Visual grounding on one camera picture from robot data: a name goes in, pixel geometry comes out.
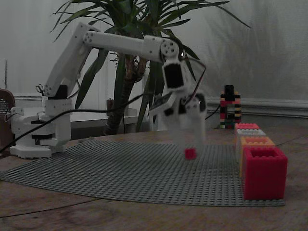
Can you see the grey brick box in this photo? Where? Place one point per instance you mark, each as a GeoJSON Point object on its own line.
{"type": "Point", "coordinates": [250, 132]}

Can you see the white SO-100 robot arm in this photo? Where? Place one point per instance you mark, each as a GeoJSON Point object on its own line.
{"type": "Point", "coordinates": [69, 62]}

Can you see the multicoloured brick tower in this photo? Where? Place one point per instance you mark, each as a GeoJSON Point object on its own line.
{"type": "Point", "coordinates": [230, 108]}

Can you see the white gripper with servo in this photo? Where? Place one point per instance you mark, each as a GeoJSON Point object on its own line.
{"type": "Point", "coordinates": [191, 108]}

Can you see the green palm houseplant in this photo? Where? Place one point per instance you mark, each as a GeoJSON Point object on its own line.
{"type": "Point", "coordinates": [130, 48]}

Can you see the grey building baseplate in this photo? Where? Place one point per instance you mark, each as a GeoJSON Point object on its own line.
{"type": "Point", "coordinates": [125, 173]}

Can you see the small red brick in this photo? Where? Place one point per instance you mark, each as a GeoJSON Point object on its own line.
{"type": "Point", "coordinates": [190, 153]}

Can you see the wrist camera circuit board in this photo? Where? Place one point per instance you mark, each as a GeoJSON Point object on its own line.
{"type": "Point", "coordinates": [161, 102]}

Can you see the large red brick box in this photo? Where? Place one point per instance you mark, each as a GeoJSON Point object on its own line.
{"type": "Point", "coordinates": [264, 175]}

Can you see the orange brick box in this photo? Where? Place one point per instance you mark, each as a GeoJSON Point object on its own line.
{"type": "Point", "coordinates": [256, 142]}

